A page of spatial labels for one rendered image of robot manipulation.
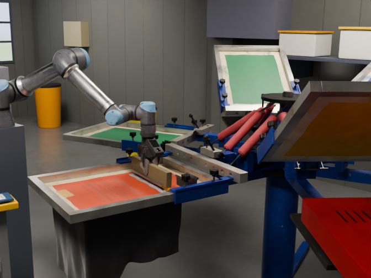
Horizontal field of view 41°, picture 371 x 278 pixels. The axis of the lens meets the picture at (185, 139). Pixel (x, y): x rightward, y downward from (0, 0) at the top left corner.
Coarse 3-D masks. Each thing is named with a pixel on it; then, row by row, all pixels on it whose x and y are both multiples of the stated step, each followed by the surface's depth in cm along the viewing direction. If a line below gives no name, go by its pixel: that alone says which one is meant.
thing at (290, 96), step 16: (272, 96) 287; (288, 96) 283; (272, 176) 280; (272, 192) 293; (288, 192) 290; (272, 208) 295; (288, 208) 292; (272, 224) 297; (288, 224) 295; (272, 240) 299; (288, 240) 297; (272, 256) 301; (288, 256) 300; (272, 272) 303; (288, 272) 303
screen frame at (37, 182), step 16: (160, 160) 276; (176, 160) 271; (32, 176) 240; (48, 176) 242; (64, 176) 246; (80, 176) 251; (208, 176) 244; (48, 192) 218; (64, 208) 199; (96, 208) 199; (112, 208) 202; (128, 208) 207
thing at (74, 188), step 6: (120, 174) 257; (126, 174) 257; (84, 180) 246; (90, 180) 247; (96, 180) 247; (126, 180) 247; (132, 180) 247; (138, 180) 248; (54, 186) 237; (60, 186) 237; (66, 186) 237; (72, 186) 237; (78, 186) 237; (72, 192) 230; (78, 192) 230; (84, 192) 230
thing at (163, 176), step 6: (132, 156) 255; (138, 156) 255; (132, 162) 256; (138, 162) 250; (150, 162) 244; (132, 168) 256; (138, 168) 251; (150, 168) 240; (156, 168) 235; (162, 168) 234; (150, 174) 240; (156, 174) 235; (162, 174) 231; (168, 174) 228; (156, 180) 236; (162, 180) 231; (168, 180) 229; (168, 186) 229
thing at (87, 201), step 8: (144, 184) 242; (176, 184) 242; (144, 192) 231; (152, 192) 231; (72, 200) 219; (80, 200) 219; (88, 200) 219; (96, 200) 219; (120, 200) 220; (80, 208) 209
